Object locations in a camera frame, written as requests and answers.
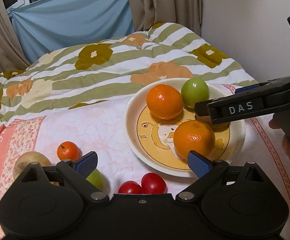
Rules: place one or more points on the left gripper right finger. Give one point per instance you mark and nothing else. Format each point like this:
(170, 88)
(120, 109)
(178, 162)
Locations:
(208, 173)

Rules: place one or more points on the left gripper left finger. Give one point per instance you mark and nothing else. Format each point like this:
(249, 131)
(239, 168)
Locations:
(74, 174)

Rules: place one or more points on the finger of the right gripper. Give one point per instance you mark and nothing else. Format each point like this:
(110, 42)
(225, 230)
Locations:
(266, 99)
(246, 88)

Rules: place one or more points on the green apple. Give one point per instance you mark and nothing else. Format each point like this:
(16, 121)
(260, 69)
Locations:
(194, 90)
(96, 179)

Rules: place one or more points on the small mandarin front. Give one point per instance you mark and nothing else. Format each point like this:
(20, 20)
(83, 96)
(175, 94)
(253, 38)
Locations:
(68, 150)

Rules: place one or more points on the large orange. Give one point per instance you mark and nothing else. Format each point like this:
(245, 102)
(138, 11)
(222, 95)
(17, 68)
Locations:
(164, 102)
(194, 136)

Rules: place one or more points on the large red yellow apple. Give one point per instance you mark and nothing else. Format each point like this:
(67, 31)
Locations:
(28, 158)

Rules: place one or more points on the red cherry tomato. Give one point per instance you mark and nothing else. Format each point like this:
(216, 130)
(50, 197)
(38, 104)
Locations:
(152, 183)
(130, 187)

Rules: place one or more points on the large orange front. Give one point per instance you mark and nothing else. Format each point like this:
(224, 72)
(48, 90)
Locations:
(164, 102)

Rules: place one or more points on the brown kiwi with sticker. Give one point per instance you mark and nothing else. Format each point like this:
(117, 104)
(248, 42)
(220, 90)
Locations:
(207, 120)

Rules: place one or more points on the pink floral cloth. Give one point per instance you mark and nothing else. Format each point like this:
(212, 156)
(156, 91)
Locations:
(101, 128)

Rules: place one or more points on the cream cartoon bear plate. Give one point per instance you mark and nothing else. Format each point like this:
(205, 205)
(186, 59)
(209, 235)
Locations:
(164, 144)

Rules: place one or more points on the green striped floral quilt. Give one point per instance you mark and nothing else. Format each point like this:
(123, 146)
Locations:
(89, 73)

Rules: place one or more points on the right beige curtain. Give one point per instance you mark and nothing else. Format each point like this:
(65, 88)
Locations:
(146, 13)

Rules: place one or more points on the blue hanging sheet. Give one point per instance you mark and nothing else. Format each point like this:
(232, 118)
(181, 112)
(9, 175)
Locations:
(48, 25)

